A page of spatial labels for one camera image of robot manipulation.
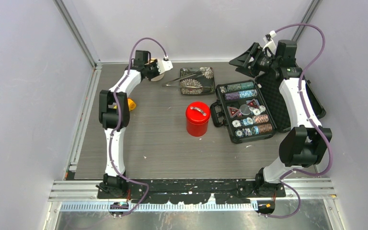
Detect red round lid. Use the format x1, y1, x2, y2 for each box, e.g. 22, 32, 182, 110
185, 102, 211, 125

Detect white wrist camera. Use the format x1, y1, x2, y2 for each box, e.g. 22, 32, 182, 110
156, 59, 173, 75
262, 30, 276, 52

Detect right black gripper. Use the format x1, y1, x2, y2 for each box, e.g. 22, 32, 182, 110
230, 42, 280, 79

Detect yellow red toy block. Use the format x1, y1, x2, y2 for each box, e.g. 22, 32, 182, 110
120, 98, 137, 112

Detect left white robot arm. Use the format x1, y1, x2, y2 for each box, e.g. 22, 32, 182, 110
98, 50, 161, 198

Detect beige round metal bowl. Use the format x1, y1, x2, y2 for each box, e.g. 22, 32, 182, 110
150, 58, 164, 82

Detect black floral square plate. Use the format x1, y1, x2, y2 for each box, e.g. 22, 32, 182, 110
180, 67, 215, 95

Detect black poker chip case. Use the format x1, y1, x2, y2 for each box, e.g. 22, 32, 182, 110
210, 67, 332, 146

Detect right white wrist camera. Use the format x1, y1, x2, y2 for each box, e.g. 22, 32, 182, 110
262, 30, 276, 52

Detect red cylindrical container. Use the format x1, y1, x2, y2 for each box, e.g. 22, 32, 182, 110
186, 119, 209, 137

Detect aluminium front rail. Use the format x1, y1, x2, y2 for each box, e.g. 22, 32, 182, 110
48, 178, 338, 212

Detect metal tongs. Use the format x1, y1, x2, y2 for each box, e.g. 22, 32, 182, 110
162, 70, 204, 89

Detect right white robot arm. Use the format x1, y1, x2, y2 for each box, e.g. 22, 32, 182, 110
229, 40, 332, 197

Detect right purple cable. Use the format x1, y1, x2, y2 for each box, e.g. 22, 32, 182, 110
263, 23, 334, 219

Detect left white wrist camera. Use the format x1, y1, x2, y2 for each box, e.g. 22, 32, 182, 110
156, 59, 173, 75

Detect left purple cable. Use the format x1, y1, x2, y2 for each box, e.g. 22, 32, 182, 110
107, 37, 169, 217

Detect purple cable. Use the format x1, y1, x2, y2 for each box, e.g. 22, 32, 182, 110
263, 23, 334, 219
107, 37, 169, 217

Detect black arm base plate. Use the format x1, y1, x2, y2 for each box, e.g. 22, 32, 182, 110
96, 179, 286, 205

